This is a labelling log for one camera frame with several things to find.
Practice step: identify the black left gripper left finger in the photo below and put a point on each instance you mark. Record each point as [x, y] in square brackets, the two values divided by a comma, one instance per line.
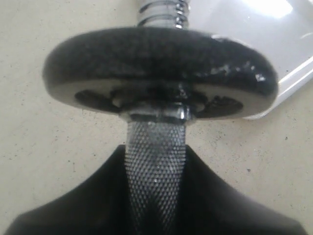
[98, 206]

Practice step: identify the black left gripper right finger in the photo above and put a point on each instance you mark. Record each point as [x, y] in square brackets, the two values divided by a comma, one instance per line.
[208, 205]

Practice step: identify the chrome dumbbell bar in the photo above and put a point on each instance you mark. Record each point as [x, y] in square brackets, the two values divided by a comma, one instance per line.
[156, 156]

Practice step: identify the black weight plate near end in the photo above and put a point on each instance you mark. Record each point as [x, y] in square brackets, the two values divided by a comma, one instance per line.
[115, 69]

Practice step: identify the white rectangular plastic tray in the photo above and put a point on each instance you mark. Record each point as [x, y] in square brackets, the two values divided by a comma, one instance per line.
[282, 30]

